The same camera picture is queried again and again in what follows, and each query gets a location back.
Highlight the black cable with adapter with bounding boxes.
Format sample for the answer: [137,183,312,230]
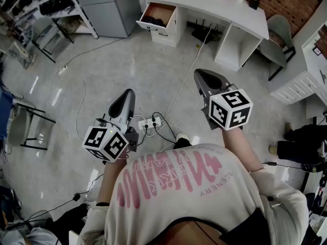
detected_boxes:
[5,172,105,229]

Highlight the person's left forearm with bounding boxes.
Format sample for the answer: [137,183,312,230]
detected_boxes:
[96,151,128,207]

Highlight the black power cable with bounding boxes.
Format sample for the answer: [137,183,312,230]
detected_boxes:
[152,112,179,144]

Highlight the black router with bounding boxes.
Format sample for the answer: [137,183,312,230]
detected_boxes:
[191,19,223,45]

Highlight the grey metal cabinet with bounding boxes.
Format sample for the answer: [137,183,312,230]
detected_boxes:
[68,0,143,39]

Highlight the large white power strip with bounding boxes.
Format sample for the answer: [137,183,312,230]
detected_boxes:
[138,116,162,131]

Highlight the person's black trousers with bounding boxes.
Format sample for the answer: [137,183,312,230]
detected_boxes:
[173,137,192,150]

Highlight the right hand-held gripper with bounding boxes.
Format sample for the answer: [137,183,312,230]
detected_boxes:
[194,68,253,131]

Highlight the white drawer with black handle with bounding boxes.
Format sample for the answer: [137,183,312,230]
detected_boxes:
[151,29,177,47]

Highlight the person's cream printed shirt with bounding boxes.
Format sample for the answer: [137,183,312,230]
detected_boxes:
[76,143,310,245]

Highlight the white drawer with brown inside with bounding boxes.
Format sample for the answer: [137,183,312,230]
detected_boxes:
[136,3,177,35]

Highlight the grey floor cable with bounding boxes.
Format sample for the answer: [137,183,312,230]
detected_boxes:
[66,37,125,67]

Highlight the white shelf rack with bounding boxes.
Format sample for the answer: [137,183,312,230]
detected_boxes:
[0,0,99,39]

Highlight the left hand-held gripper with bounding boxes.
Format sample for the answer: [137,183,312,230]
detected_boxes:
[82,89,140,163]

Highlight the person's right forearm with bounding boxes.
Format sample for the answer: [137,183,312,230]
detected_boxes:
[221,128,264,174]

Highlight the white floor cable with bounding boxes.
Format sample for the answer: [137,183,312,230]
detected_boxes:
[52,71,87,142]
[160,27,213,121]

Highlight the grey-green chair with black legs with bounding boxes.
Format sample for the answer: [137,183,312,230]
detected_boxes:
[6,102,57,152]
[30,16,75,64]
[241,14,297,82]

